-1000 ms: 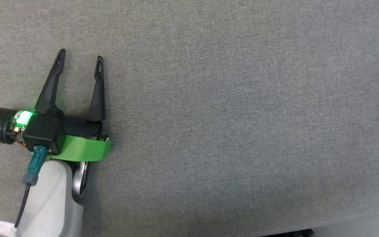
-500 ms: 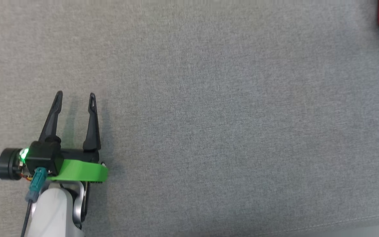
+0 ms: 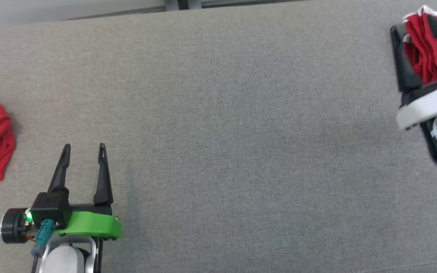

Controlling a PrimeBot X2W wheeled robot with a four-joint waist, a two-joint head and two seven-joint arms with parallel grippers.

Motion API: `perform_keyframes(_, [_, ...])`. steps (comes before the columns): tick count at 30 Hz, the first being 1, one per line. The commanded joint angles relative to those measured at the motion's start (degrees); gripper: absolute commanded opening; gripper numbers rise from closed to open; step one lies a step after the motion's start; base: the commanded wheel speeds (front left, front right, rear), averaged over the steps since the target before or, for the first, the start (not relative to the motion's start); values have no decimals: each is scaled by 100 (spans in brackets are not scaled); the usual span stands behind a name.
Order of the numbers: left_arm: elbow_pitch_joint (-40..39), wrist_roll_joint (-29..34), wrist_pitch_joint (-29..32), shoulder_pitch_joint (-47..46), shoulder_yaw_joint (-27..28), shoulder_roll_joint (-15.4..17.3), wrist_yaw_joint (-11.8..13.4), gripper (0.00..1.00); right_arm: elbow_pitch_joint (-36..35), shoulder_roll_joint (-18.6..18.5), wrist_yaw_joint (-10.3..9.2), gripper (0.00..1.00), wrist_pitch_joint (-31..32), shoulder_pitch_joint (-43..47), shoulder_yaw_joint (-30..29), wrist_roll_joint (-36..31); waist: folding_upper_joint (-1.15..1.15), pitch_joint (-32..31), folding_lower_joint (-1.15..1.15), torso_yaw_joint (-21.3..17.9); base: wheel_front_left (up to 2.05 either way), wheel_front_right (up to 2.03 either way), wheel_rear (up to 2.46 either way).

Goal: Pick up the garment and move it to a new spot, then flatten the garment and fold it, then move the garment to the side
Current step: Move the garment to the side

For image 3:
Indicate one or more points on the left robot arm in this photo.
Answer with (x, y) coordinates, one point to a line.
(66, 259)

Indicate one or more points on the red shorts white trim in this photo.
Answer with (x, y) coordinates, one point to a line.
(429, 49)

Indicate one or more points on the grey fabric sofa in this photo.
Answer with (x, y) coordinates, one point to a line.
(222, 132)

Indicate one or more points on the grey partition post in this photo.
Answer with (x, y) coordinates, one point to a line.
(182, 3)

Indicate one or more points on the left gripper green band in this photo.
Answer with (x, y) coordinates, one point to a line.
(89, 225)

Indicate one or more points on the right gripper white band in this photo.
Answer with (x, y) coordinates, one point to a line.
(427, 104)

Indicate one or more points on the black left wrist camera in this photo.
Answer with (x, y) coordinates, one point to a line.
(49, 206)

